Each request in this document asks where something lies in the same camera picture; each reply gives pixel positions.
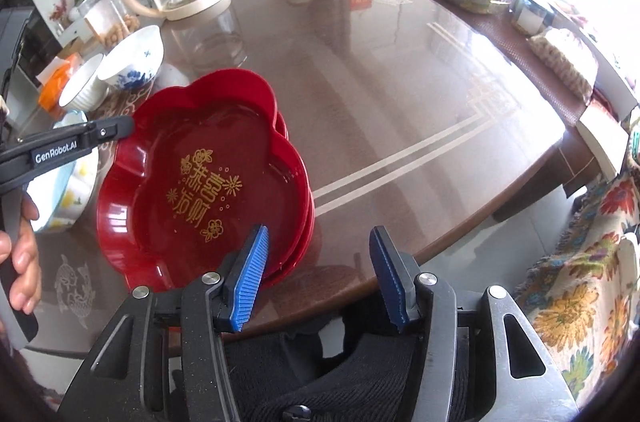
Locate orange snack packet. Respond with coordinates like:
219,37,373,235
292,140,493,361
37,55,83,110

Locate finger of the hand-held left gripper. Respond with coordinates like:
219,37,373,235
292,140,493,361
94,115,136,148

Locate floral printed blanket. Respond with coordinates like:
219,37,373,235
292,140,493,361
515,167,640,409

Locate white flat box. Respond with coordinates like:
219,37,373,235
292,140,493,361
574,101,628,174

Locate red flowers in vase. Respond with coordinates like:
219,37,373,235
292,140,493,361
50,0,76,28

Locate person's left hand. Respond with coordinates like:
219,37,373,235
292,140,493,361
0,197,42,315

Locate black wall panel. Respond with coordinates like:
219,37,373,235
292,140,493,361
0,6,52,89

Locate woven beige pack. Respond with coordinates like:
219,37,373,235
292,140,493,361
530,27,599,104

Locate white bowl blue floral print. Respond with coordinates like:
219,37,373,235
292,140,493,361
97,26,165,90

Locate clear glass snack jar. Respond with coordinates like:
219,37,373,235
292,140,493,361
77,0,138,49

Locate white ribbed bowl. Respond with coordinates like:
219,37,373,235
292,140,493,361
59,52,108,110

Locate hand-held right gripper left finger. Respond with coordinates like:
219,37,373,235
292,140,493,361
57,223,271,422

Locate white scalloped bowl blue inside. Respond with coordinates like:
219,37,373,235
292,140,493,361
25,109,101,234

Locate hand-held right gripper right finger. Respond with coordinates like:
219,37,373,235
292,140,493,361
369,226,573,422

